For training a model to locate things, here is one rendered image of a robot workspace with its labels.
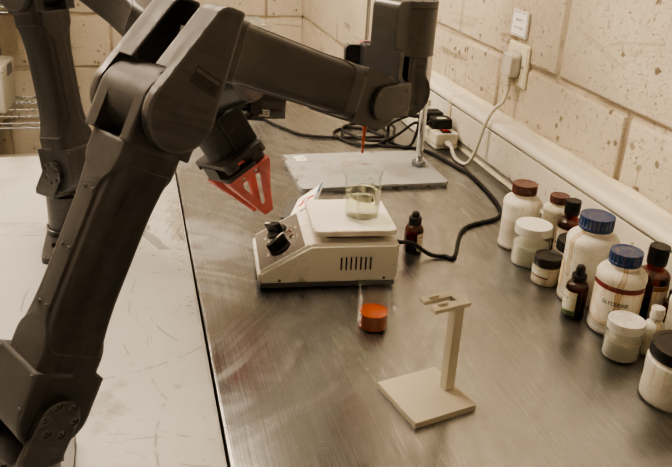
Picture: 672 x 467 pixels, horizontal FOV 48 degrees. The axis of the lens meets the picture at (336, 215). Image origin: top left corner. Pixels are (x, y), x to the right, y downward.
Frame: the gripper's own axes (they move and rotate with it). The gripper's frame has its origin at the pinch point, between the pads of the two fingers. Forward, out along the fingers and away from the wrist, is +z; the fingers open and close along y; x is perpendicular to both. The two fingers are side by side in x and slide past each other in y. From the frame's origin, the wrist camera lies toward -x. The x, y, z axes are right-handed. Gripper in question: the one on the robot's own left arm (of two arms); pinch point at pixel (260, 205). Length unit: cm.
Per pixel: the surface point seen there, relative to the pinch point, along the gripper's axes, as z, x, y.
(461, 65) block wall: 21, -75, 45
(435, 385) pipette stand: 18.6, 3.4, -30.1
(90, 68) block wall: -2, -48, 245
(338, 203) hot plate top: 8.4, -11.4, 2.0
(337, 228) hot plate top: 7.7, -6.0, -5.5
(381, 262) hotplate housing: 15.0, -8.2, -8.2
